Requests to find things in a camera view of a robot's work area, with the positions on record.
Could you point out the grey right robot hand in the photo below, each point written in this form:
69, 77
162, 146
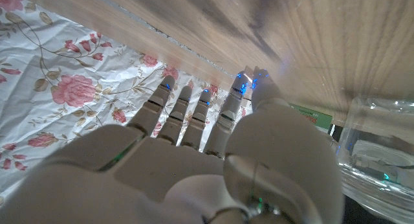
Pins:
194, 172

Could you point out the floral backdrop cloth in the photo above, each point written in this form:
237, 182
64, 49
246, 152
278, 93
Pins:
64, 88

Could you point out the printed cardboard box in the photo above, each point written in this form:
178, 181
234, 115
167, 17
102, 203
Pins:
315, 117

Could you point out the clear jar with silver lid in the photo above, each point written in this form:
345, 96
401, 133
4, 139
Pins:
381, 159

